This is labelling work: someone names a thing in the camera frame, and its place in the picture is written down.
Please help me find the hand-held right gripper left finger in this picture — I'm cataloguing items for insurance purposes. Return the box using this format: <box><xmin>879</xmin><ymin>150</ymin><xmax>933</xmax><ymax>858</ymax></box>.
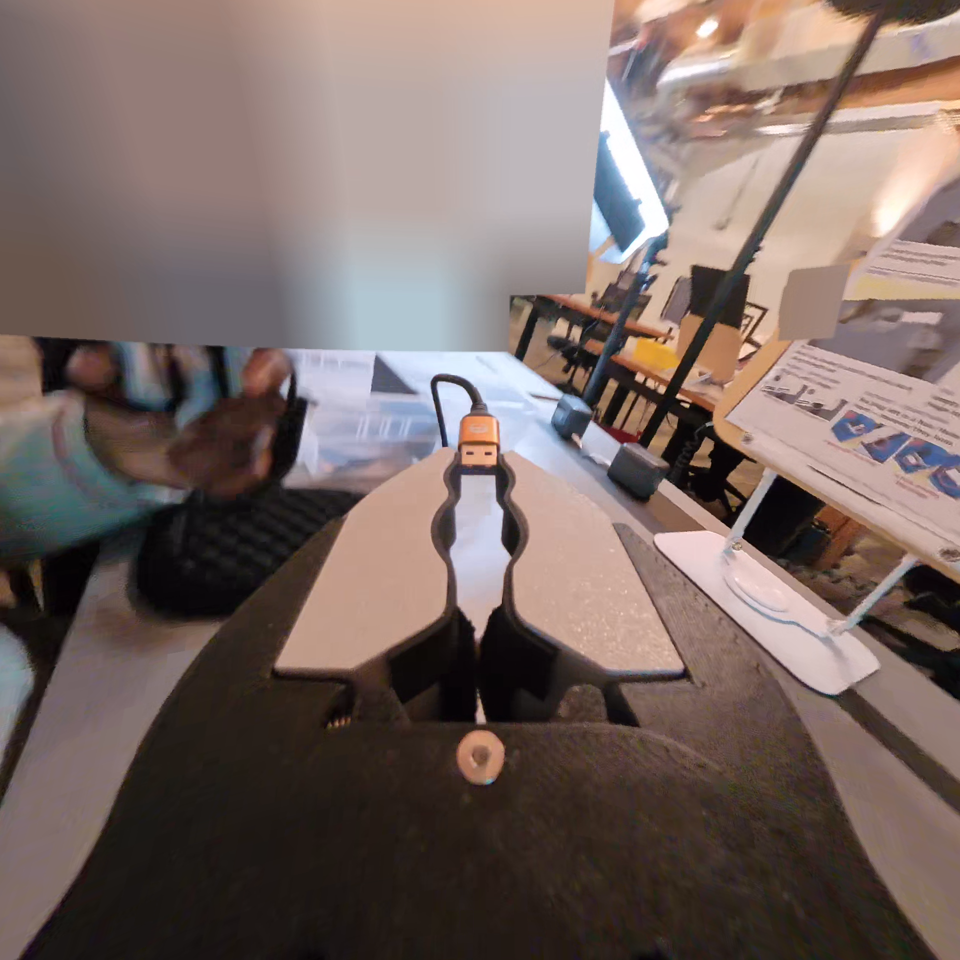
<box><xmin>273</xmin><ymin>448</ymin><xmax>479</xmax><ymax>721</ymax></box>

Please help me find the black monitor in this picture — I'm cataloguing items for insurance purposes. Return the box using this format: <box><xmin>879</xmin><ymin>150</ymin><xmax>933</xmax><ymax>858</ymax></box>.
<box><xmin>688</xmin><ymin>264</ymin><xmax>751</xmax><ymax>331</ymax></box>

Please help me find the black slanted pole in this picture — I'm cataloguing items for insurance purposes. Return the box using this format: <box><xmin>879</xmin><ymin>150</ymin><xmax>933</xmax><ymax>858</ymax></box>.
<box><xmin>581</xmin><ymin>0</ymin><xmax>895</xmax><ymax>410</ymax></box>

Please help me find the white document stand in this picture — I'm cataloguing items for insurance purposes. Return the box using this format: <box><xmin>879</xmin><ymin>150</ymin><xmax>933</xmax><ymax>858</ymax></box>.
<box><xmin>654</xmin><ymin>465</ymin><xmax>925</xmax><ymax>696</ymax></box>

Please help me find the black quilted pad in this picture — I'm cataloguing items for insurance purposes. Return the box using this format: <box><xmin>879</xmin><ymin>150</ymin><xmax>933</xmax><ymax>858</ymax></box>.
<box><xmin>135</xmin><ymin>486</ymin><xmax>369</xmax><ymax>625</ymax></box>

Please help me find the grey power adapter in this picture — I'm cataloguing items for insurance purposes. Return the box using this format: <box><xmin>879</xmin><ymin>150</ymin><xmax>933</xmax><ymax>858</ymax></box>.
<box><xmin>606</xmin><ymin>441</ymin><xmax>672</xmax><ymax>503</ymax></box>
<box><xmin>551</xmin><ymin>394</ymin><xmax>595</xmax><ymax>445</ymax></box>

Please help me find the person's left hand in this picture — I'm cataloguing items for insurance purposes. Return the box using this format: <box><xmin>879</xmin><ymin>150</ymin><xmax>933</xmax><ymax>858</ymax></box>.
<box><xmin>166</xmin><ymin>349</ymin><xmax>301</xmax><ymax>498</ymax></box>

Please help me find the person's left forearm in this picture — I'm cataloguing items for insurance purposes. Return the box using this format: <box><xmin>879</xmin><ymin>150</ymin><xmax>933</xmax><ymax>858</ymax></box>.
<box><xmin>0</xmin><ymin>390</ymin><xmax>192</xmax><ymax>560</ymax></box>

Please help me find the wooden office table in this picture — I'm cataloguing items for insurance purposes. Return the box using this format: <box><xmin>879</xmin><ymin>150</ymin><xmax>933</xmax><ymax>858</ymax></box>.
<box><xmin>514</xmin><ymin>294</ymin><xmax>672</xmax><ymax>376</ymax></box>
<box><xmin>609</xmin><ymin>351</ymin><xmax>725</xmax><ymax>451</ymax></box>

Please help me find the wooden board with printed sheets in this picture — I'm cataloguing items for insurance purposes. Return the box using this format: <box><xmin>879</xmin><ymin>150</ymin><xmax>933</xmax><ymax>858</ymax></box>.
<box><xmin>712</xmin><ymin>238</ymin><xmax>960</xmax><ymax>586</ymax></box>

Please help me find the orange plug usb cable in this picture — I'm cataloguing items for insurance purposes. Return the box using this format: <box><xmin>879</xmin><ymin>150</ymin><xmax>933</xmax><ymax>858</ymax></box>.
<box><xmin>429</xmin><ymin>373</ymin><xmax>501</xmax><ymax>472</ymax></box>

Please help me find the white framed display screen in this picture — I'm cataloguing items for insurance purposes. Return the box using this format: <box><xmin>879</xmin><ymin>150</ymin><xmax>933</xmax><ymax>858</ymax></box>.
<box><xmin>591</xmin><ymin>81</ymin><xmax>671</xmax><ymax>265</ymax></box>

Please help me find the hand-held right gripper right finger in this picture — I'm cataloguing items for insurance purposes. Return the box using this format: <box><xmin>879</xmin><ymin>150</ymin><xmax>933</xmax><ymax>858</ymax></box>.
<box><xmin>480</xmin><ymin>450</ymin><xmax>686</xmax><ymax>721</ymax></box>

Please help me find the clear plastic storage box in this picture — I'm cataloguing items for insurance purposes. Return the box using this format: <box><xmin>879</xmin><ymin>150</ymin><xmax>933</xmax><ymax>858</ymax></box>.
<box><xmin>288</xmin><ymin>351</ymin><xmax>451</xmax><ymax>489</ymax></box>

